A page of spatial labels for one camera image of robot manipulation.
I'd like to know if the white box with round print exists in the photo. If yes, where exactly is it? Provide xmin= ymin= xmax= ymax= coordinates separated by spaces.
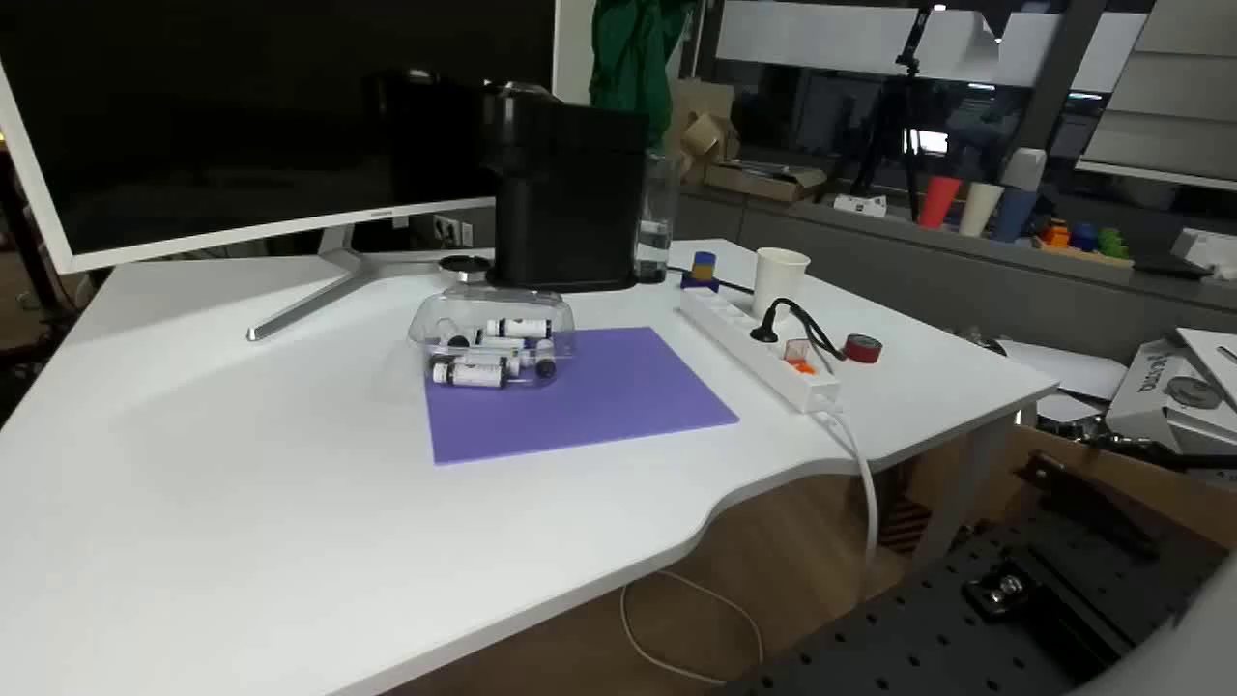
xmin=1104 ymin=335 xmax=1237 ymax=451

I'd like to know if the red tape roll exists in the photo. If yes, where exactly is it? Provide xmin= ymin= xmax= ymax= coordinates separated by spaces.
xmin=842 ymin=330 xmax=888 ymax=367

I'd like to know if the clear water tank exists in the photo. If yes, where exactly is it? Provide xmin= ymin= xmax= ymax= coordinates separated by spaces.
xmin=638 ymin=147 xmax=679 ymax=284

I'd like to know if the white power strip cable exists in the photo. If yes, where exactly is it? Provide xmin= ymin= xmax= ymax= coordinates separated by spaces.
xmin=809 ymin=391 xmax=886 ymax=563

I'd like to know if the cream plastic cup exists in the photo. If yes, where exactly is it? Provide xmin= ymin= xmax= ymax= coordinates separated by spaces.
xmin=957 ymin=179 xmax=1004 ymax=241

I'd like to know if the black perforated breadboard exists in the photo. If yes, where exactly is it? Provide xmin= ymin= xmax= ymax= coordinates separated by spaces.
xmin=730 ymin=518 xmax=1220 ymax=696

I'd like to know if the white cable loop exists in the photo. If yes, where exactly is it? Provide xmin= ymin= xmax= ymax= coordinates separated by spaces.
xmin=616 ymin=563 xmax=774 ymax=692

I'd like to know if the white paper cup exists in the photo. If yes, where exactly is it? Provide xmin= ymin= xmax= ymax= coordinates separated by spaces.
xmin=750 ymin=242 xmax=817 ymax=325

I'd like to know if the white framed monitor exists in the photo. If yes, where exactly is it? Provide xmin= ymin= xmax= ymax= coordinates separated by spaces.
xmin=0 ymin=0 xmax=567 ymax=277

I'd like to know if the blue plastic cup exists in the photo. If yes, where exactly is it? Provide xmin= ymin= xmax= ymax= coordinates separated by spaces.
xmin=987 ymin=187 xmax=1043 ymax=249

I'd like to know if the purple mat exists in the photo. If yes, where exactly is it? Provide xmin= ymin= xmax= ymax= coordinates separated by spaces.
xmin=420 ymin=325 xmax=741 ymax=467

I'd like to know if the red plastic cup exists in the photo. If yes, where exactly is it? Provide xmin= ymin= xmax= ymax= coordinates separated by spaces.
xmin=917 ymin=169 xmax=966 ymax=237

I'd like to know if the white cylinder with black ends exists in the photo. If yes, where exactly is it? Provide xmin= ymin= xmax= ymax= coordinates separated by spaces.
xmin=429 ymin=358 xmax=515 ymax=396
xmin=507 ymin=343 xmax=560 ymax=387
xmin=495 ymin=315 xmax=560 ymax=343

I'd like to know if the black plug with cable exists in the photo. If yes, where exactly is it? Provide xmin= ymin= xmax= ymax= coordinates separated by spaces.
xmin=750 ymin=293 xmax=854 ymax=367

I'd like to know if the cardboard box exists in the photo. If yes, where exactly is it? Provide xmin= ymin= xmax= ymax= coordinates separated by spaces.
xmin=669 ymin=79 xmax=741 ymax=165

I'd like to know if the green cloth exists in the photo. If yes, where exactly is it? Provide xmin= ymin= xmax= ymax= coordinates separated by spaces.
xmin=589 ymin=0 xmax=701 ymax=147

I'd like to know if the black coffee machine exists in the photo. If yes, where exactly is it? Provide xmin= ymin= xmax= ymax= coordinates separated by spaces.
xmin=479 ymin=79 xmax=654 ymax=293

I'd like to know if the silver monitor stand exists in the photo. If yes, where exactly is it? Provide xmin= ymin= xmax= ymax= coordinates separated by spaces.
xmin=242 ymin=228 xmax=380 ymax=349

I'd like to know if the black camera tripod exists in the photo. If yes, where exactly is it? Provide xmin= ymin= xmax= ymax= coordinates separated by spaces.
xmin=848 ymin=0 xmax=957 ymax=201

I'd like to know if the white extension power strip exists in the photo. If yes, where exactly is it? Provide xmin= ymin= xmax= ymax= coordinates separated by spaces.
xmin=672 ymin=291 xmax=848 ymax=418

